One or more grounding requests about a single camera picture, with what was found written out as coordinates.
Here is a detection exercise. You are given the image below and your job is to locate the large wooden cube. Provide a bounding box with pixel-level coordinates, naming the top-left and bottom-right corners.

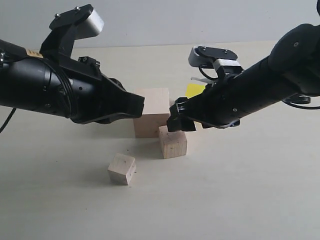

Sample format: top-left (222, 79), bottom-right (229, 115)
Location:
top-left (133, 88), bottom-right (170, 138)

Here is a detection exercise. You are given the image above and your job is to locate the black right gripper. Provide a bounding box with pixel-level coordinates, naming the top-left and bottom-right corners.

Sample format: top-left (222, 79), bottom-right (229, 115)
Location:
top-left (166, 75), bottom-right (244, 132)

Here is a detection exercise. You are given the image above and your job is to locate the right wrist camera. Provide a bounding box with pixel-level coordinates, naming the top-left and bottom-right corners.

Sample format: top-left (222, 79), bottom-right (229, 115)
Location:
top-left (188, 45), bottom-right (244, 85)

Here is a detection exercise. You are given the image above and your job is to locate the small wooden cube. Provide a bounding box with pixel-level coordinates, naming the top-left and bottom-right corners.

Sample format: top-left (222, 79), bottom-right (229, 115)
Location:
top-left (107, 153), bottom-right (137, 186)

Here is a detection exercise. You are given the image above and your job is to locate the medium wooden cube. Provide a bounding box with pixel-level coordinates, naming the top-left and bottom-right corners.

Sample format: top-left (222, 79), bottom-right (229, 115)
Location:
top-left (158, 125), bottom-right (188, 159)

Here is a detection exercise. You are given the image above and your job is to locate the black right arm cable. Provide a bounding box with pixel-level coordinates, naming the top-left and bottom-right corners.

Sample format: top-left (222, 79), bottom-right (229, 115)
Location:
top-left (282, 93), bottom-right (320, 110)

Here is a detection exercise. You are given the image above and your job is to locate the yellow foam cube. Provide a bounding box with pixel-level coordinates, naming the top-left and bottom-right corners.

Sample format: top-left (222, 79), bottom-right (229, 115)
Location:
top-left (185, 83), bottom-right (206, 131)

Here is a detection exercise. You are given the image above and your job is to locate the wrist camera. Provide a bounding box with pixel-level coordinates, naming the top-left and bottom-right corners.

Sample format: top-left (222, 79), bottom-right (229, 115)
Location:
top-left (40, 4), bottom-right (104, 58)
top-left (188, 45), bottom-right (244, 85)

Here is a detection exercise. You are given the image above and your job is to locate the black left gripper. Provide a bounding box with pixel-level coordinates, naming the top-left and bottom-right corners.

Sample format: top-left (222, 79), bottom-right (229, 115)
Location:
top-left (40, 47), bottom-right (145, 124)

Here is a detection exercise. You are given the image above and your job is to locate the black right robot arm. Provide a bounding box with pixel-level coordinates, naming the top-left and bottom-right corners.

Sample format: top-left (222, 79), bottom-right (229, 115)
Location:
top-left (166, 23), bottom-right (320, 132)

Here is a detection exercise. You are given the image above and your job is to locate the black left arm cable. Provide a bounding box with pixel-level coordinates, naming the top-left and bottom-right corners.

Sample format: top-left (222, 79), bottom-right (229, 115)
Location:
top-left (0, 107), bottom-right (17, 133)

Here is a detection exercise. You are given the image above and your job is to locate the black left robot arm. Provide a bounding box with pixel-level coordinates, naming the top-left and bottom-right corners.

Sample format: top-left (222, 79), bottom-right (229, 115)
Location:
top-left (0, 41), bottom-right (145, 125)

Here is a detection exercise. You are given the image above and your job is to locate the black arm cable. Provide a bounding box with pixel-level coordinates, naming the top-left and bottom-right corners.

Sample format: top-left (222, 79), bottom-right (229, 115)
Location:
top-left (0, 107), bottom-right (17, 133)
top-left (282, 93), bottom-right (320, 110)

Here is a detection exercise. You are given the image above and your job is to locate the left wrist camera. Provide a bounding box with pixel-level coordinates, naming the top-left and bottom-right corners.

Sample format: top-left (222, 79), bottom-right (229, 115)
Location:
top-left (40, 4), bottom-right (104, 58)

